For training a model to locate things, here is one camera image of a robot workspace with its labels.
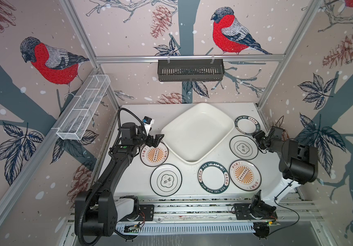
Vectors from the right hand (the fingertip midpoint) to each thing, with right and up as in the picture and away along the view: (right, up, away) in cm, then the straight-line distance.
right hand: (256, 136), depth 99 cm
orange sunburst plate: (-13, -21, -13) cm, 28 cm away
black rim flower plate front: (-58, -23, -15) cm, 64 cm away
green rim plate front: (-31, -22, -13) cm, 40 cm away
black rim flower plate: (-9, -7, -1) cm, 11 cm away
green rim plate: (-2, +7, +9) cm, 12 cm away
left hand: (-63, +5, -17) cm, 66 cm away
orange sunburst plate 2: (-66, -12, -6) cm, 67 cm away
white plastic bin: (-38, +3, +4) cm, 39 cm away
